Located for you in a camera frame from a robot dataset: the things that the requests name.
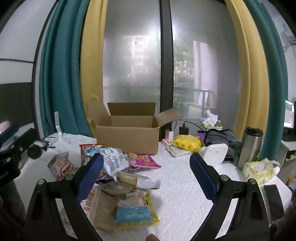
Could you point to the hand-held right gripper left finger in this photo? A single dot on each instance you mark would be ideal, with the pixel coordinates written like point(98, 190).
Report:
point(90, 178)

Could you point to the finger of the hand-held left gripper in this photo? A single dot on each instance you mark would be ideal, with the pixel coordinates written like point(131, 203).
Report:
point(25, 143)
point(9, 133)

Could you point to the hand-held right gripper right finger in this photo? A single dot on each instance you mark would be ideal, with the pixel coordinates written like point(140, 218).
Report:
point(203, 178)

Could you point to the clear round cake packet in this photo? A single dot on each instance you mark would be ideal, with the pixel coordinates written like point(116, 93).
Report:
point(115, 188)

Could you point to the white snack packet blue print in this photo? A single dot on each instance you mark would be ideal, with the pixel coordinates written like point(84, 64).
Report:
point(113, 160)

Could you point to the brown snack packet red logo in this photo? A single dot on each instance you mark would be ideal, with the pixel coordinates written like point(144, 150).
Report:
point(61, 166)

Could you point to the large beige snack packet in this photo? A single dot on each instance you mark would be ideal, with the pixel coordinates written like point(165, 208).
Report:
point(101, 213)

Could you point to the clear biscuit stick packet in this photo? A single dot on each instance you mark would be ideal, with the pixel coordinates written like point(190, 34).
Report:
point(136, 180)

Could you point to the brown cardboard box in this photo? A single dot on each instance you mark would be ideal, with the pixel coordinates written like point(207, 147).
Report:
point(127, 139)

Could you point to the pink snack packet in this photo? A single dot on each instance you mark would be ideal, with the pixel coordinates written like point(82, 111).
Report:
point(144, 161)

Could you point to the yellow snack packet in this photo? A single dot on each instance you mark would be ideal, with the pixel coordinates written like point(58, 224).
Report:
point(148, 200)

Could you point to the person's right hand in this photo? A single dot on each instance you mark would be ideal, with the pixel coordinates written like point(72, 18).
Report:
point(151, 238)

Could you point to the black round device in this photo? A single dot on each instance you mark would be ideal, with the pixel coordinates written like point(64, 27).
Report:
point(34, 152)

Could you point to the white quilted table cover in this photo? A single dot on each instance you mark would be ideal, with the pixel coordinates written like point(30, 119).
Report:
point(180, 185)

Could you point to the white book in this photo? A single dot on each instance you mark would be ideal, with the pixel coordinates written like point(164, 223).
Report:
point(178, 153)

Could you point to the white desk stand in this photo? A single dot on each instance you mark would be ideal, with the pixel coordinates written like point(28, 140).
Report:
point(57, 125)

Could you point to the yellow wipes pack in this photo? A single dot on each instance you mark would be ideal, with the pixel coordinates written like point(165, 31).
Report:
point(187, 142)

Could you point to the purple pouch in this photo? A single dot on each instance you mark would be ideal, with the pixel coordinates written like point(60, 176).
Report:
point(201, 136)

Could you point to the grey bag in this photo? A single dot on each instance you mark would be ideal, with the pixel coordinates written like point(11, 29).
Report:
point(222, 139)

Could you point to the black power adapter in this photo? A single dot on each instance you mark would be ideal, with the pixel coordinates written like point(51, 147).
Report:
point(183, 130)

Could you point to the white tray with trinkets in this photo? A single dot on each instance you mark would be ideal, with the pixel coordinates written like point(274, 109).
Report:
point(211, 126)

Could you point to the white charger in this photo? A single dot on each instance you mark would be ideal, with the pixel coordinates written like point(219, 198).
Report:
point(171, 135)

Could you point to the steel thermos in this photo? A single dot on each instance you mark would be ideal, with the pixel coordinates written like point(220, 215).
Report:
point(251, 148)

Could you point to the yellow tissue pack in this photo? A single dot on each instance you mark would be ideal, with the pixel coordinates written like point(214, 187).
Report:
point(261, 172)

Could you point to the white plastic bag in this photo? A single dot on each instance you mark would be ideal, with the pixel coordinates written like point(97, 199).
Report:
point(211, 115)

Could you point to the black smartphone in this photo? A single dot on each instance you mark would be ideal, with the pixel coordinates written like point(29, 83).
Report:
point(274, 201)

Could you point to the balcony railing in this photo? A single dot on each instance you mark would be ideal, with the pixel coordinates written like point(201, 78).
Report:
point(203, 92)

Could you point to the white side shelf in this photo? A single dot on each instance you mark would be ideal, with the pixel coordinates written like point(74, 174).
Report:
point(288, 146)

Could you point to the computer monitor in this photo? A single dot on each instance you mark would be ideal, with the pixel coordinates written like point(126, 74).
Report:
point(289, 115)

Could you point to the yellow curtain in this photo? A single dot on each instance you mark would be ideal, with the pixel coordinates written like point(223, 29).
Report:
point(252, 81)
point(92, 58)

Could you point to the black window mullion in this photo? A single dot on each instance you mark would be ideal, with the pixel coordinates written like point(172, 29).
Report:
point(166, 69)

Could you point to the black wall trim strip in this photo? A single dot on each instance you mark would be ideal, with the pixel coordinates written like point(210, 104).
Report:
point(35, 97)

